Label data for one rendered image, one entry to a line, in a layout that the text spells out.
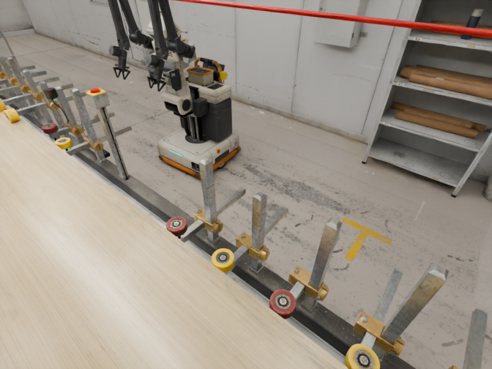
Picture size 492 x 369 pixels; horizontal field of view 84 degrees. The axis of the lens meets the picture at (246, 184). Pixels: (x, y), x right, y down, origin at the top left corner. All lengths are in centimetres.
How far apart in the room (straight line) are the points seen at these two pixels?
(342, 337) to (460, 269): 159
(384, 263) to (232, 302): 159
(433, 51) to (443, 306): 217
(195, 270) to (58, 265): 47
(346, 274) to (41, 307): 175
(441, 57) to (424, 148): 90
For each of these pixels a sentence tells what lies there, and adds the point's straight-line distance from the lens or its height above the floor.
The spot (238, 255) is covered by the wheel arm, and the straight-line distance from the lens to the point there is 107.
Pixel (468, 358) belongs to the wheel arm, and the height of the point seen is 84.
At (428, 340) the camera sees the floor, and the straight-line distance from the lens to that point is 212.
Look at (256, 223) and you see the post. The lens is 96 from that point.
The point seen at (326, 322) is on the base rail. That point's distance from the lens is 114.
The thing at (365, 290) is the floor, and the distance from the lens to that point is 213.
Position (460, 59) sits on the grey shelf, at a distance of 324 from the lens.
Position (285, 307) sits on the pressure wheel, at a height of 90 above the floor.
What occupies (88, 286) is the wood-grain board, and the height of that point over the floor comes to 90.
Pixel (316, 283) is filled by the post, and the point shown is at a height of 89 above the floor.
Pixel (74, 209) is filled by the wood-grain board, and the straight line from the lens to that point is 135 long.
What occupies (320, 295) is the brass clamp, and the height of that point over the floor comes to 84.
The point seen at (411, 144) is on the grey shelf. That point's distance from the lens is 353.
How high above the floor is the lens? 171
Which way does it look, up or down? 39 degrees down
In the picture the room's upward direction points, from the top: 1 degrees clockwise
